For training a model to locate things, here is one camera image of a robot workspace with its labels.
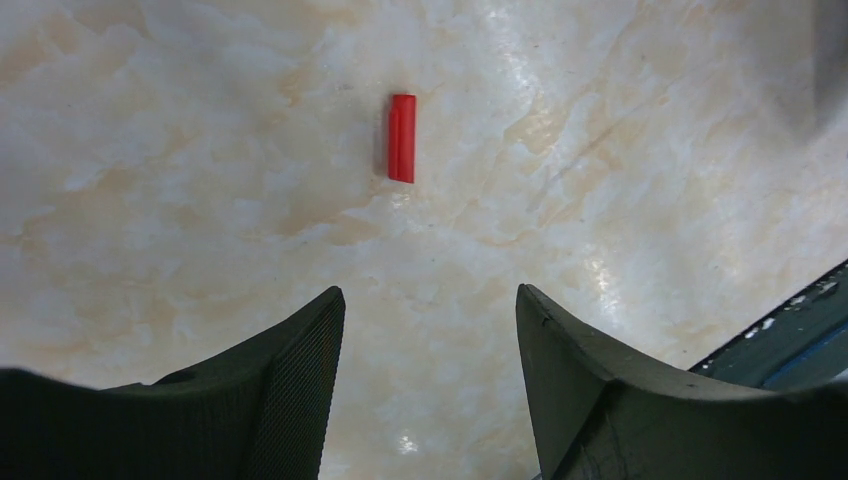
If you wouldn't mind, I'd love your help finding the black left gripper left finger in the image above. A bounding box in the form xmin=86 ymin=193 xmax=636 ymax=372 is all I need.
xmin=1 ymin=287 xmax=345 ymax=479

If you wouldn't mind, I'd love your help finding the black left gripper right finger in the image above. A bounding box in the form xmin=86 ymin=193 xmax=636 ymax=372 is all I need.
xmin=516 ymin=284 xmax=847 ymax=479

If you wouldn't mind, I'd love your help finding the red marker cap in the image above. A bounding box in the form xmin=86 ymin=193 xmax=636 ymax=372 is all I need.
xmin=387 ymin=94 xmax=417 ymax=184

